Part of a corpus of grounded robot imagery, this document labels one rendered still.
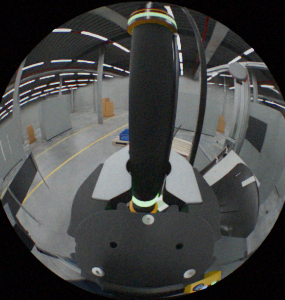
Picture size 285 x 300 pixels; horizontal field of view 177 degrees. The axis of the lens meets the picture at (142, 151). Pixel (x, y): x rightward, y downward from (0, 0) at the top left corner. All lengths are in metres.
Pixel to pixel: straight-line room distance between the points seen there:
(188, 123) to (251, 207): 5.57
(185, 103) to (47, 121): 7.34
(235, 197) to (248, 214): 0.05
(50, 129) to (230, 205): 6.44
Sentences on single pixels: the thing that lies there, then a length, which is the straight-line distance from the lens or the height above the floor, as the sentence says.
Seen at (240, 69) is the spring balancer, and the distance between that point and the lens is 0.82.
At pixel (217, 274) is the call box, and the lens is 0.62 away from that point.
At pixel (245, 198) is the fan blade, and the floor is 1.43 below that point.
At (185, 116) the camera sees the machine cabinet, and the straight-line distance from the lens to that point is 5.59.
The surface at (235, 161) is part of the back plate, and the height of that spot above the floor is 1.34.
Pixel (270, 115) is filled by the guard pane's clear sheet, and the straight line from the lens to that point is 0.77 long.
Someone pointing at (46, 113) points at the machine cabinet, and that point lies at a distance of 6.26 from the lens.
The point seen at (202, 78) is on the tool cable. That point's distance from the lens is 0.15.
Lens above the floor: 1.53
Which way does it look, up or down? 30 degrees down
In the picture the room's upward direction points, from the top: 2 degrees clockwise
